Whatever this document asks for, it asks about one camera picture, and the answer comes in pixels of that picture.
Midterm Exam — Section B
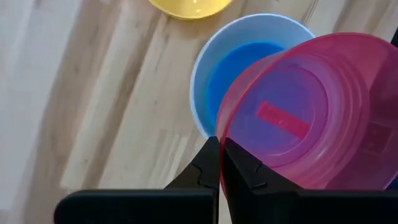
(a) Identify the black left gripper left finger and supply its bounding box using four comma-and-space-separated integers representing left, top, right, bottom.
53, 136, 221, 224

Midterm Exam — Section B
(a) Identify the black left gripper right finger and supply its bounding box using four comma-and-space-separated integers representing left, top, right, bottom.
221, 137, 398, 224

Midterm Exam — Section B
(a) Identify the purple plate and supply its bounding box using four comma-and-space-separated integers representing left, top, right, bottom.
215, 32, 398, 191

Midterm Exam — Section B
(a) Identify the white bowl with blue inside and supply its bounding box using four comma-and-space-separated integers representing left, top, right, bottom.
189, 12, 317, 140

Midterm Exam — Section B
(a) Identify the yellow bowl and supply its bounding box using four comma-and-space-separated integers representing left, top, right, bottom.
147, 0, 234, 21

